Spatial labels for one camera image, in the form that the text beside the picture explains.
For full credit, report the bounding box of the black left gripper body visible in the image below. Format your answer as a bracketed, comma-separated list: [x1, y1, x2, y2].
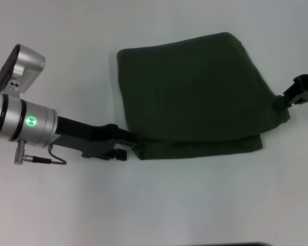
[50, 116, 120, 161]

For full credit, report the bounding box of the dark green FREE! t-shirt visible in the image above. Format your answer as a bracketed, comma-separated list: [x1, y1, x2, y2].
[117, 32, 291, 161]

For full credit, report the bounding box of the dark left arm cable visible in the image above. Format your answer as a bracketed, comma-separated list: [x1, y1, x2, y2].
[23, 145, 68, 166]

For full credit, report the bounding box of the silver left wrist depth camera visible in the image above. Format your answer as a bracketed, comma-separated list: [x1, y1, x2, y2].
[0, 44, 46, 96]

